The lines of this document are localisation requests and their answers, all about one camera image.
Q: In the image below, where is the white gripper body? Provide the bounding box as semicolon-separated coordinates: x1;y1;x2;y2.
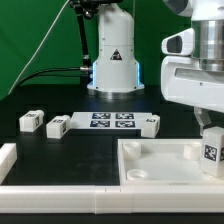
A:
161;28;224;113

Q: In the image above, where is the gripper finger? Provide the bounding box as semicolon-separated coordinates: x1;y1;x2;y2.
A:
194;107;211;135

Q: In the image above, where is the white square tabletop part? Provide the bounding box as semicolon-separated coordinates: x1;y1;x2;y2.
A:
117;139;224;186

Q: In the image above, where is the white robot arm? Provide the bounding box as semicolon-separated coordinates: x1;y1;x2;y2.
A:
88;0;224;126

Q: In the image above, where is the white marker base plate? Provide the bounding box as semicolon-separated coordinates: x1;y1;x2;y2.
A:
71;112;152;130

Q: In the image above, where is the black camera pole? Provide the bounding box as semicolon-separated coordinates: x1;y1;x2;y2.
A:
69;0;99;66

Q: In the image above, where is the white cable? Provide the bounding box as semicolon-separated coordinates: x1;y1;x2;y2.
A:
7;0;72;96

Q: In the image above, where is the black cable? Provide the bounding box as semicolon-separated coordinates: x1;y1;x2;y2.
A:
13;66;94;91

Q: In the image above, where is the white front fence rail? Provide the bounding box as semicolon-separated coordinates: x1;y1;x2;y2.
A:
0;185;224;214

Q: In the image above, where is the white fence rail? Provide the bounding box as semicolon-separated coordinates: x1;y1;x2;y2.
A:
0;143;17;185
0;185;224;214

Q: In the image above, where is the white left fence rail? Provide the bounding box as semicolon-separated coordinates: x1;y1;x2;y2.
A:
0;143;17;185

